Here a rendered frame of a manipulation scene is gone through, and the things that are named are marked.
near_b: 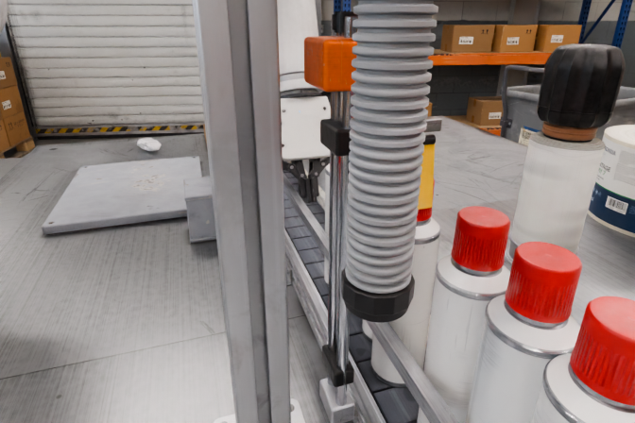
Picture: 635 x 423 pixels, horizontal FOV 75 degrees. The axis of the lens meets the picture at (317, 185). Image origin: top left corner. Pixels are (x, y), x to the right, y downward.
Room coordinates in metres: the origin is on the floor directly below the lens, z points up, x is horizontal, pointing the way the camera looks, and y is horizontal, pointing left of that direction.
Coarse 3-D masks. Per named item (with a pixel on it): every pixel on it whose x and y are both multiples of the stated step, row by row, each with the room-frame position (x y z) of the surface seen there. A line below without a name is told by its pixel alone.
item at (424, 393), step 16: (288, 192) 0.58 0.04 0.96; (304, 208) 0.52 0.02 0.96; (320, 240) 0.43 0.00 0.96; (384, 336) 0.27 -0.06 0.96; (400, 352) 0.25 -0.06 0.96; (400, 368) 0.24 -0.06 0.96; (416, 368) 0.24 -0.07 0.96; (416, 384) 0.22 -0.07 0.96; (432, 384) 0.22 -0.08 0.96; (416, 400) 0.22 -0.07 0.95; (432, 400) 0.21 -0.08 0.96; (432, 416) 0.20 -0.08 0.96; (448, 416) 0.20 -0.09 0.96
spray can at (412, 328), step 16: (432, 224) 0.31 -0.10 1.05; (416, 240) 0.29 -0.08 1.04; (432, 240) 0.30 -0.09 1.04; (416, 256) 0.29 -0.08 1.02; (432, 256) 0.30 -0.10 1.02; (416, 272) 0.29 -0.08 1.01; (432, 272) 0.30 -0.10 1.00; (416, 288) 0.29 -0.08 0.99; (432, 288) 0.30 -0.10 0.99; (416, 304) 0.29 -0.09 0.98; (400, 320) 0.29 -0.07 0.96; (416, 320) 0.29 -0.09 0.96; (400, 336) 0.29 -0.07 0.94; (416, 336) 0.29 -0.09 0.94; (384, 352) 0.30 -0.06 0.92; (416, 352) 0.29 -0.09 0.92; (384, 368) 0.30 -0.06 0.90; (400, 384) 0.29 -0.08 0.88
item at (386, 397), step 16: (288, 176) 0.87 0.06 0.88; (288, 208) 0.70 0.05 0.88; (320, 208) 0.70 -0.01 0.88; (288, 224) 0.63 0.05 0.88; (304, 224) 0.63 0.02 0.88; (320, 224) 0.63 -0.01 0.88; (304, 240) 0.58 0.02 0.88; (304, 256) 0.53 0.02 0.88; (320, 256) 0.53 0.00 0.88; (320, 272) 0.49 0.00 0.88; (320, 288) 0.45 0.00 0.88; (352, 320) 0.39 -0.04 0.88; (352, 336) 0.36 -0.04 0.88; (352, 352) 0.34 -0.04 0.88; (368, 352) 0.34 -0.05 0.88; (368, 368) 0.32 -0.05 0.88; (368, 384) 0.30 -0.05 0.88; (384, 384) 0.30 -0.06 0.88; (384, 400) 0.28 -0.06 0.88; (400, 400) 0.28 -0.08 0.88; (384, 416) 0.26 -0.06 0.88; (400, 416) 0.26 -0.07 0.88; (416, 416) 0.26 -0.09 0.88
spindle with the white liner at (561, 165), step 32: (576, 64) 0.48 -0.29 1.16; (608, 64) 0.47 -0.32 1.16; (544, 96) 0.51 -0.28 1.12; (576, 96) 0.48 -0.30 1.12; (608, 96) 0.48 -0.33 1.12; (544, 128) 0.51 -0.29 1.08; (576, 128) 0.48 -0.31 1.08; (544, 160) 0.49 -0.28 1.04; (576, 160) 0.47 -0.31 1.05; (544, 192) 0.48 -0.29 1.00; (576, 192) 0.47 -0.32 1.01; (544, 224) 0.48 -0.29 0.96; (576, 224) 0.47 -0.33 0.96; (512, 256) 0.51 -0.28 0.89
